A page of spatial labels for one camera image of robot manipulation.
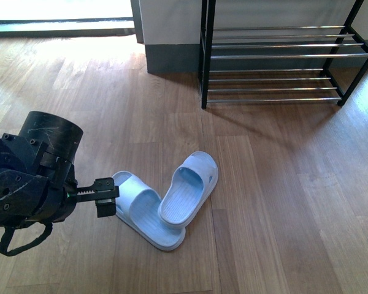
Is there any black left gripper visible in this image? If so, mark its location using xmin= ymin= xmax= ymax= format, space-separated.
xmin=0 ymin=131 xmax=119 ymax=228

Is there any light blue slipper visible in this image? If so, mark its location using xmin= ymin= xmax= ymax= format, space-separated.
xmin=158 ymin=151 xmax=219 ymax=228
xmin=112 ymin=171 xmax=186 ymax=251

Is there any black metal shoe rack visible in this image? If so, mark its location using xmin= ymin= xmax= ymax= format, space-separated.
xmin=198 ymin=1 xmax=368 ymax=109

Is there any black cable loop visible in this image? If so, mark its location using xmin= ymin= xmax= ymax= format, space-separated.
xmin=0 ymin=222 xmax=54 ymax=257

